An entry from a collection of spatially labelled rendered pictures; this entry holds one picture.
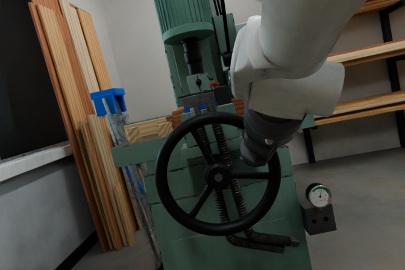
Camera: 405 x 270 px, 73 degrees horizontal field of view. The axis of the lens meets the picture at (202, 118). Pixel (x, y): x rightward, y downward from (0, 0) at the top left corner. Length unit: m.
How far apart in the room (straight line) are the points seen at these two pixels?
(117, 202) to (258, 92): 2.05
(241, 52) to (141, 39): 3.28
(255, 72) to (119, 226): 2.15
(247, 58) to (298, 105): 0.10
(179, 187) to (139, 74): 2.76
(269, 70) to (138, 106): 3.28
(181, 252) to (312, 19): 0.81
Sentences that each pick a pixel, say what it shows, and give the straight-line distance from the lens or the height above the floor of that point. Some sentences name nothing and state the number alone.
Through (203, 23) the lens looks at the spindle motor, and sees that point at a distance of 0.92.
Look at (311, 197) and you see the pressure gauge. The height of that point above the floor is 0.66.
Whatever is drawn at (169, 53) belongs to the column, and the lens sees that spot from 1.16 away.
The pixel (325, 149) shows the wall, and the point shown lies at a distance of 3.50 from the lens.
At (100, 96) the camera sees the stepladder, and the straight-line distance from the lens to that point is 1.74.
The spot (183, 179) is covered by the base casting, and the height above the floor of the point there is 0.77.
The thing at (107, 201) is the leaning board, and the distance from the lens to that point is 2.27.
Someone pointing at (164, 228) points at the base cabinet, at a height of 0.63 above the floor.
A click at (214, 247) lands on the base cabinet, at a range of 0.91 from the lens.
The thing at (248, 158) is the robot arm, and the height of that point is 0.87.
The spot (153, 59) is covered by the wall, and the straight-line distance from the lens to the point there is 3.46.
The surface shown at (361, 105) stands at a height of 0.61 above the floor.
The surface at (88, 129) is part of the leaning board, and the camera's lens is 2.23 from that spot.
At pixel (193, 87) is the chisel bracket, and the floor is 1.03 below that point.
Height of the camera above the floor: 0.99
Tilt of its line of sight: 4 degrees down
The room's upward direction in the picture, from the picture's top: 12 degrees counter-clockwise
